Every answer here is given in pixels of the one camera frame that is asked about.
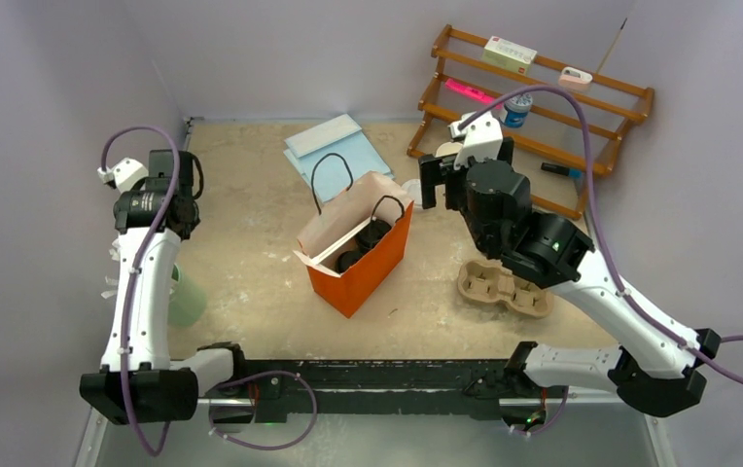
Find black cup lid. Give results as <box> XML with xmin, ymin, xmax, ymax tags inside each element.
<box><xmin>355</xmin><ymin>218</ymin><xmax>392</xmax><ymax>254</ymax></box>
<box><xmin>335</xmin><ymin>249</ymin><xmax>364</xmax><ymax>274</ymax></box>

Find orange paper bag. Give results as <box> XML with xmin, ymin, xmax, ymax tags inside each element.
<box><xmin>294</xmin><ymin>153</ymin><xmax>414</xmax><ymax>318</ymax></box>

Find black cup lid front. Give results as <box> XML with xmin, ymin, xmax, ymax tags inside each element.
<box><xmin>335</xmin><ymin>249</ymin><xmax>364</xmax><ymax>274</ymax></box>

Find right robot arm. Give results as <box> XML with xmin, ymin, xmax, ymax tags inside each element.
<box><xmin>418</xmin><ymin>138</ymin><xmax>721</xmax><ymax>417</ymax></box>

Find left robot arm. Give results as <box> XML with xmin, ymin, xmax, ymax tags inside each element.
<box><xmin>79</xmin><ymin>149</ymin><xmax>249</xmax><ymax>425</ymax></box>

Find stacked white paper cups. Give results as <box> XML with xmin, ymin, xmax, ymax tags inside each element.
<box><xmin>435</xmin><ymin>142</ymin><xmax>462</xmax><ymax>158</ymax></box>

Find white cup lid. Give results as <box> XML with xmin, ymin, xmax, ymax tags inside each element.
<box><xmin>402</xmin><ymin>179</ymin><xmax>423</xmax><ymax>208</ymax></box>

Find blue white round tin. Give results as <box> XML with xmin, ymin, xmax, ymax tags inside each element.
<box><xmin>497</xmin><ymin>92</ymin><xmax>534</xmax><ymax>128</ymax></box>

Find pink highlighter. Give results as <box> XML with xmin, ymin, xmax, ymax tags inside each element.
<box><xmin>443</xmin><ymin>78</ymin><xmax>495</xmax><ymax>104</ymax></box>

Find black blue marker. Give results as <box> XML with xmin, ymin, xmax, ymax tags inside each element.
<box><xmin>540</xmin><ymin>162</ymin><xmax>583</xmax><ymax>179</ymax></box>

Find wooden shelf rack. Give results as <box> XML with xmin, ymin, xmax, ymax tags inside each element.
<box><xmin>407</xmin><ymin>24</ymin><xmax>655</xmax><ymax>220</ymax></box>

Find green straw holder cup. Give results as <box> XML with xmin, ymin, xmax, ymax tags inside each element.
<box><xmin>167</xmin><ymin>265</ymin><xmax>207</xmax><ymax>328</ymax></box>

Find pink white tape dispenser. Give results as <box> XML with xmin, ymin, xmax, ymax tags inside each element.
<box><xmin>557</xmin><ymin>66</ymin><xmax>594</xmax><ymax>92</ymax></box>

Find white green box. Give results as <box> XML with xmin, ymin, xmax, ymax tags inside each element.
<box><xmin>480</xmin><ymin>36</ymin><xmax>538</xmax><ymax>75</ymax></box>

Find light blue paper bag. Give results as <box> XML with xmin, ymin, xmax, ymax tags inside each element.
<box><xmin>283</xmin><ymin>114</ymin><xmax>394</xmax><ymax>201</ymax></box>

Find thin wooden stick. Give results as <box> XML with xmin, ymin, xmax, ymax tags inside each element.
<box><xmin>593</xmin><ymin>16</ymin><xmax>628</xmax><ymax>76</ymax></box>

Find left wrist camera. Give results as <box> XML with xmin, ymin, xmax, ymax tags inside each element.
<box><xmin>97</xmin><ymin>158</ymin><xmax>148</xmax><ymax>193</ymax></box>

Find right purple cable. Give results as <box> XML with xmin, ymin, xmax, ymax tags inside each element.
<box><xmin>458</xmin><ymin>85</ymin><xmax>743</xmax><ymax>440</ymax></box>

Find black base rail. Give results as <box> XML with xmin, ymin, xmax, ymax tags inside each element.
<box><xmin>200</xmin><ymin>352</ymin><xmax>564</xmax><ymax>425</ymax></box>

